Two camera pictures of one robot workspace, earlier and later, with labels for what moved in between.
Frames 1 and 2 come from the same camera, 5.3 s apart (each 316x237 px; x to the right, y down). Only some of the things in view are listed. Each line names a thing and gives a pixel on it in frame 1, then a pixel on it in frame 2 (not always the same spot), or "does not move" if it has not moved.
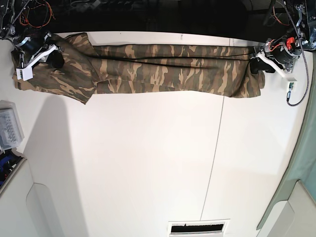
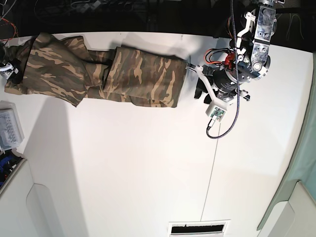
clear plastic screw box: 11,132 does not move
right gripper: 281,53 -> 222,85
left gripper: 32,49 -> 6,70
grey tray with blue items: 10,162 does not move
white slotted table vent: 217,227 does not move
